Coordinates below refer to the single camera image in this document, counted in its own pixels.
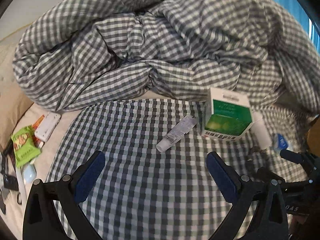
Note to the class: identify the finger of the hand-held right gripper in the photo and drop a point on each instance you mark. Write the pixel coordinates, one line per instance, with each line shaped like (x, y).
(300, 158)
(297, 186)

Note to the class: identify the green snack packet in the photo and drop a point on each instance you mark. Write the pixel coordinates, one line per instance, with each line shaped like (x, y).
(23, 145)

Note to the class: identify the orange snack packet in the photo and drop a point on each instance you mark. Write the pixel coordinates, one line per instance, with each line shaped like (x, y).
(38, 123)

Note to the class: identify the blue tissue packet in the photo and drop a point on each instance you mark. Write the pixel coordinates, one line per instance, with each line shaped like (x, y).
(281, 142)

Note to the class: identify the light blue earbud case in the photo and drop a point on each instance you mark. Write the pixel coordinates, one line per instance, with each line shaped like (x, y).
(29, 173)

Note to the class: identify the cream mattress sheet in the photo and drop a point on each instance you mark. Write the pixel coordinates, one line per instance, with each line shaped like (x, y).
(57, 110)

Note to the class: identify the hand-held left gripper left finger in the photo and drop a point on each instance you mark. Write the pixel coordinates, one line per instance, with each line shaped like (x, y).
(90, 177)

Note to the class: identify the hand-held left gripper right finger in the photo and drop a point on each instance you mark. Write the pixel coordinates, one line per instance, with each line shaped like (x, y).
(222, 180)

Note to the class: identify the grey checked duvet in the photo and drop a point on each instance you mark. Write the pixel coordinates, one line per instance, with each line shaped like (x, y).
(150, 42)

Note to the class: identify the green and white carton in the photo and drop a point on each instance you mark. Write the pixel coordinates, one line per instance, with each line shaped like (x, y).
(225, 120)

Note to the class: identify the black box with red print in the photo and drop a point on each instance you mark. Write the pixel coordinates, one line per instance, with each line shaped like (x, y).
(9, 155)

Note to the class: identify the white power strip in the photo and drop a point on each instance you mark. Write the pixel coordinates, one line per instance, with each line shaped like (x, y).
(47, 127)

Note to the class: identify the beige pillow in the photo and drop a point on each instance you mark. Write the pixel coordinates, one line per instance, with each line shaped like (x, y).
(12, 110)

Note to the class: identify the grey checked flat sheet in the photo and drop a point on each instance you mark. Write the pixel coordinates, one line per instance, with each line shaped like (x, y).
(150, 180)

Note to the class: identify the white squeeze tube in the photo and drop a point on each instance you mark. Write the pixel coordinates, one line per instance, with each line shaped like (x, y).
(177, 131)

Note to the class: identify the white tape roll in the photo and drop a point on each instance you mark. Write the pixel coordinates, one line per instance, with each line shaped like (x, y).
(261, 132)

